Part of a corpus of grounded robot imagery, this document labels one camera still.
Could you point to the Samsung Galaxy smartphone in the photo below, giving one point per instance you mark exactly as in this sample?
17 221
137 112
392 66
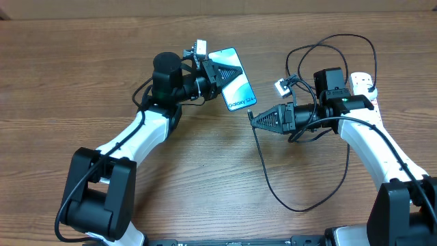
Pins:
237 91

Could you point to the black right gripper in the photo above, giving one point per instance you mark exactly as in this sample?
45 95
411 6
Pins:
285 117

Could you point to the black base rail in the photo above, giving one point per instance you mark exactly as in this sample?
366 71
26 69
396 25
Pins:
232 242

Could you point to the white power strip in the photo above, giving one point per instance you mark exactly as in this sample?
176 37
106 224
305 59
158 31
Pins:
359 80

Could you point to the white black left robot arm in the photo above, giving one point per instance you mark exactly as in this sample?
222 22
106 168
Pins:
99 195

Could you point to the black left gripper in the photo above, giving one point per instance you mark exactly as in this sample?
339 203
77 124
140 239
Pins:
215 83

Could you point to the white USB charger adapter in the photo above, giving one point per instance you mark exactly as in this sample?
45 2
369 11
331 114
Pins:
371 93

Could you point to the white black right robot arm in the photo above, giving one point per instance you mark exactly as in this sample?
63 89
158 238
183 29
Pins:
404 212

